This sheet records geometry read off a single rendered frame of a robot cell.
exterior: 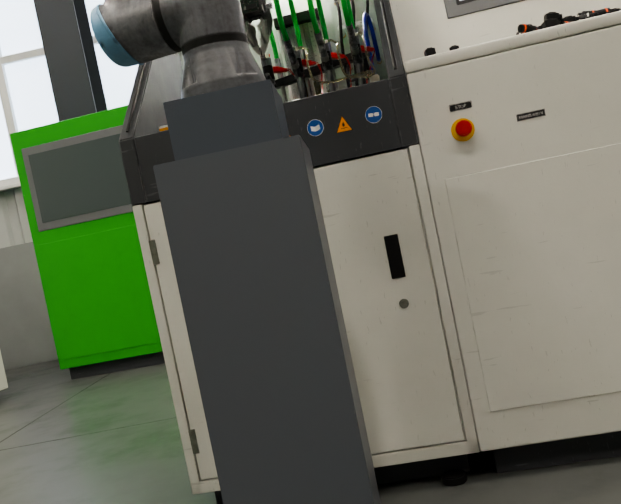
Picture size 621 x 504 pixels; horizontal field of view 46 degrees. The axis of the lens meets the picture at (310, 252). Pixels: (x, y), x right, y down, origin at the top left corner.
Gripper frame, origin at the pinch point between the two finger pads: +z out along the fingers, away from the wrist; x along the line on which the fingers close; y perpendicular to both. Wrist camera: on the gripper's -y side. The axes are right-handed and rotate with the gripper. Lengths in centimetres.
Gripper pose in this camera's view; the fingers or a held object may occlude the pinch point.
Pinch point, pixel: (261, 51)
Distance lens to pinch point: 198.7
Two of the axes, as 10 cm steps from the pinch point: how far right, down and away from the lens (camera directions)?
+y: -1.5, 0.6, -9.9
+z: 2.0, 9.8, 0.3
